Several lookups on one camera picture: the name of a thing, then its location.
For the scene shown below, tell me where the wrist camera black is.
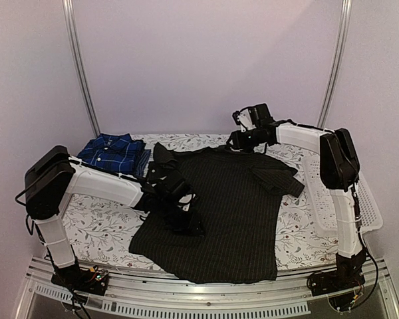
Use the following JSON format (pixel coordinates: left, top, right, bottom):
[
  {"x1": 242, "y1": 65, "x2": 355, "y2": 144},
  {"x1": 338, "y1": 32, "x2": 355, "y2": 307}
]
[
  {"x1": 152, "y1": 172, "x2": 196, "y2": 205},
  {"x1": 232, "y1": 103, "x2": 275, "y2": 131}
]

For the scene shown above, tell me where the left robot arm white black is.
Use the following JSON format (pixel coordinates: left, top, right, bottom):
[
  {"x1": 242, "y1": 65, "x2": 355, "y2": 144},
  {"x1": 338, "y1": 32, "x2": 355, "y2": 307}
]
[{"x1": 15, "y1": 144, "x2": 205, "y2": 288}]

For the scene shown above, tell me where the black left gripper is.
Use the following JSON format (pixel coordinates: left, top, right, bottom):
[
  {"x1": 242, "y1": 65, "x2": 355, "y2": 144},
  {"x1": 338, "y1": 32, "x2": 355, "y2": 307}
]
[{"x1": 157, "y1": 198, "x2": 205, "y2": 236}]

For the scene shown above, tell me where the aluminium frame post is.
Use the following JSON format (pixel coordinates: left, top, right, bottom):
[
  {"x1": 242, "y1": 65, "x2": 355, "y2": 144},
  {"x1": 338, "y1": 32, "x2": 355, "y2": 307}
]
[
  {"x1": 317, "y1": 0, "x2": 352, "y2": 128},
  {"x1": 62, "y1": 0, "x2": 100, "y2": 137}
]

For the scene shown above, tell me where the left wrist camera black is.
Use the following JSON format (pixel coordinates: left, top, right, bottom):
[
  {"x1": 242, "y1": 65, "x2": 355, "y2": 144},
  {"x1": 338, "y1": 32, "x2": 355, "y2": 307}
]
[{"x1": 152, "y1": 172, "x2": 196, "y2": 205}]

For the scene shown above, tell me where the aluminium front rail frame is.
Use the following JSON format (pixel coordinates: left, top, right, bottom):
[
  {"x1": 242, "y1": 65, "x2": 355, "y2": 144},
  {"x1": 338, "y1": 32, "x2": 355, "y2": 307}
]
[{"x1": 15, "y1": 257, "x2": 399, "y2": 318}]

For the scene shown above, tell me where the black pinstriped long sleeve shirt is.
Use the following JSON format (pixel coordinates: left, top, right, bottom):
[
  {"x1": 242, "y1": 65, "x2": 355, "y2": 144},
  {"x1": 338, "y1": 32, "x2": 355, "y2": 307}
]
[{"x1": 129, "y1": 144, "x2": 304, "y2": 284}]

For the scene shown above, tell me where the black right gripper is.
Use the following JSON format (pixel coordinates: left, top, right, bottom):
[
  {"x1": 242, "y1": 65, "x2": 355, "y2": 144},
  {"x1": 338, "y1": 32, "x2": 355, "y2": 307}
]
[{"x1": 226, "y1": 128, "x2": 261, "y2": 151}]

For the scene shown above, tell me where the right aluminium frame post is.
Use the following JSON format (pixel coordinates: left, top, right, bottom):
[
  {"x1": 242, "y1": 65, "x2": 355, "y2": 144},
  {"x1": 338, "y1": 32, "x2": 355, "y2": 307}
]
[{"x1": 317, "y1": 0, "x2": 352, "y2": 128}]

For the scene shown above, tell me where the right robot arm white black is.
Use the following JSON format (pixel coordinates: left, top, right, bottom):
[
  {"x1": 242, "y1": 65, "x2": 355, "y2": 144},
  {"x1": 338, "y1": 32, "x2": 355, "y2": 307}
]
[{"x1": 227, "y1": 120, "x2": 366, "y2": 290}]

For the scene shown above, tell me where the left aluminium frame post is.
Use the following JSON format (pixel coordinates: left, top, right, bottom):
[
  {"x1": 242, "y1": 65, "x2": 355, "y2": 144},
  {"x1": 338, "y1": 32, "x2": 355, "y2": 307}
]
[{"x1": 62, "y1": 0, "x2": 100, "y2": 137}]

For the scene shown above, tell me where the floral white tablecloth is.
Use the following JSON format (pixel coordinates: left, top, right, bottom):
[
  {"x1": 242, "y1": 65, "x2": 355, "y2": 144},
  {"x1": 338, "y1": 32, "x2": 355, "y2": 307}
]
[{"x1": 62, "y1": 134, "x2": 338, "y2": 272}]

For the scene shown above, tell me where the blue plaid folded shirt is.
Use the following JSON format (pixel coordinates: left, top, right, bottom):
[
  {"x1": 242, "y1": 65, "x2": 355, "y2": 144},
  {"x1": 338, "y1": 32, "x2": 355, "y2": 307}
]
[{"x1": 76, "y1": 134, "x2": 146, "y2": 175}]

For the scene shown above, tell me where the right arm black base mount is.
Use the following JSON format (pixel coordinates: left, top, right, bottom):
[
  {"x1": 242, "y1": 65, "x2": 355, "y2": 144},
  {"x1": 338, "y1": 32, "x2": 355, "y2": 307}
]
[{"x1": 307, "y1": 250, "x2": 366, "y2": 312}]

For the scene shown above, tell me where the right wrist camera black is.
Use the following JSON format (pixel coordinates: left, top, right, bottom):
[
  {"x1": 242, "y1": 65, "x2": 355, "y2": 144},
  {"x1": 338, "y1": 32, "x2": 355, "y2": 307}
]
[{"x1": 232, "y1": 103, "x2": 275, "y2": 131}]

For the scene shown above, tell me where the white plastic laundry basket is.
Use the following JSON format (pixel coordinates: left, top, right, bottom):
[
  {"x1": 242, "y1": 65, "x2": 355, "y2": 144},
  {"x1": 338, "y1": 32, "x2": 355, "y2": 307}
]
[{"x1": 301, "y1": 156, "x2": 383, "y2": 237}]

